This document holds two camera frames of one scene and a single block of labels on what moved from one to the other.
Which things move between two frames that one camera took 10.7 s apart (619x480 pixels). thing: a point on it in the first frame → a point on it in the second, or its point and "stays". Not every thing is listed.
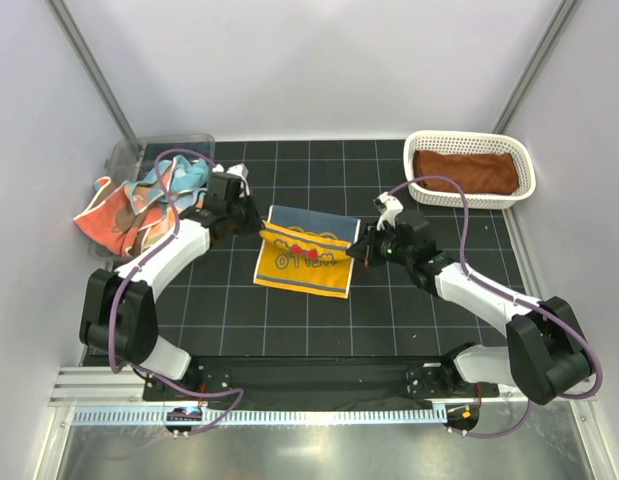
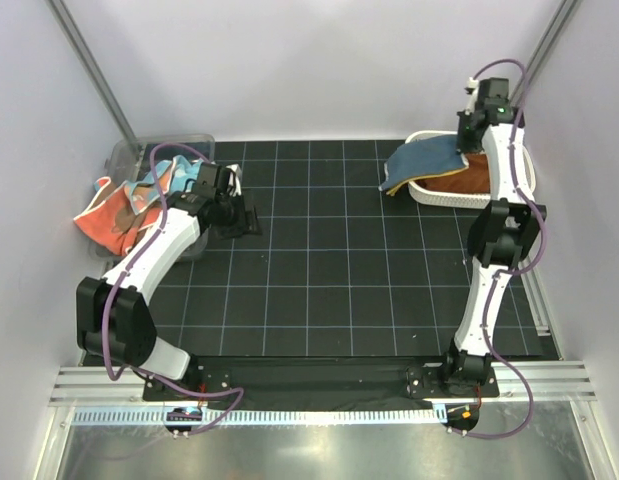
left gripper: (254, 223) stays
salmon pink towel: (109, 218) stays
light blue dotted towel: (184, 181) stays
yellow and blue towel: (306, 251) → (420, 157)
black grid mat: (208, 306) stays
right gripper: (365, 249) → (462, 145)
